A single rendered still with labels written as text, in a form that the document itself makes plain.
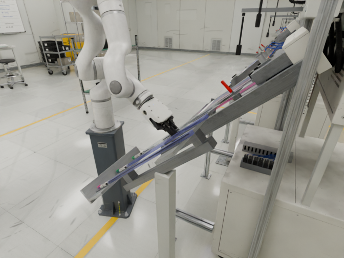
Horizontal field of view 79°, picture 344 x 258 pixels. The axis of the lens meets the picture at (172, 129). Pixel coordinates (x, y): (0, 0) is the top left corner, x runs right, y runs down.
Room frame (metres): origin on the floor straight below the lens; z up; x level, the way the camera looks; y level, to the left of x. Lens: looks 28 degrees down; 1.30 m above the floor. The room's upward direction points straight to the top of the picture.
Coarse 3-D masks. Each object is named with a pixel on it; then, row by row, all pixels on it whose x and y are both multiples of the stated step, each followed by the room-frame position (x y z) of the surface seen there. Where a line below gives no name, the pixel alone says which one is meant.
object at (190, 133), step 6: (192, 132) 0.44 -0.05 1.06; (180, 138) 0.44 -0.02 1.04; (186, 138) 0.44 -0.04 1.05; (168, 144) 0.46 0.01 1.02; (174, 144) 0.45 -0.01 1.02; (162, 150) 0.47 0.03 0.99; (150, 156) 0.49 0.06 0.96; (156, 156) 0.48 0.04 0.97; (138, 162) 0.52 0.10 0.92; (144, 162) 0.50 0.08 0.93; (132, 168) 0.52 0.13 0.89; (120, 174) 0.55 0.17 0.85; (114, 180) 0.56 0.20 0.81
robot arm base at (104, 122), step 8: (96, 104) 1.13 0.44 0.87; (104, 104) 1.14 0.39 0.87; (96, 112) 1.13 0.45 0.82; (104, 112) 1.14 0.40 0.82; (112, 112) 1.18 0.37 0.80; (96, 120) 1.14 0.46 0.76; (104, 120) 1.13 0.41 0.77; (112, 120) 1.17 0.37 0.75; (96, 128) 1.14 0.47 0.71; (104, 128) 1.13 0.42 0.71; (112, 128) 1.14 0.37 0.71
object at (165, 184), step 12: (156, 180) 0.58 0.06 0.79; (168, 180) 0.56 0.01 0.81; (156, 192) 0.58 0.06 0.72; (168, 192) 0.56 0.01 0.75; (156, 204) 0.59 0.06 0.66; (168, 204) 0.56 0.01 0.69; (168, 216) 0.56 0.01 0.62; (168, 228) 0.56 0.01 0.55; (168, 240) 0.56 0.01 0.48; (168, 252) 0.56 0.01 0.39
